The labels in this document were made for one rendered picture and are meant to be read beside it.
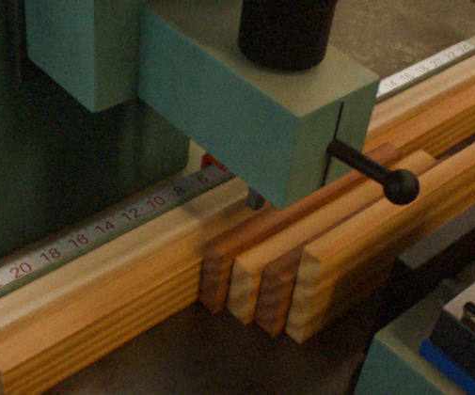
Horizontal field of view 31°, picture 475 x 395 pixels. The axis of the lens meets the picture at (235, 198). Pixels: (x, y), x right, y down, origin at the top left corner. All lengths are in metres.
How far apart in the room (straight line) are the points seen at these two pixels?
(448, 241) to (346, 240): 0.06
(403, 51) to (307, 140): 2.19
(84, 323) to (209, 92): 0.15
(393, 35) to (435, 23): 0.18
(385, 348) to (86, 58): 0.25
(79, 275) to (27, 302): 0.04
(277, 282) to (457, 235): 0.11
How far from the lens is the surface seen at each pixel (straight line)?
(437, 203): 0.59
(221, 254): 0.52
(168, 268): 0.53
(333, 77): 0.48
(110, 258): 0.52
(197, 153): 0.84
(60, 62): 0.56
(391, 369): 0.50
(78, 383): 0.53
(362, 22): 2.75
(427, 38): 2.75
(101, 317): 0.51
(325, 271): 0.51
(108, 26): 0.52
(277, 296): 0.53
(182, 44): 0.50
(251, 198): 0.56
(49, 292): 0.51
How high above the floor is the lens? 1.33
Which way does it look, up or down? 42 degrees down
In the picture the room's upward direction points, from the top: 8 degrees clockwise
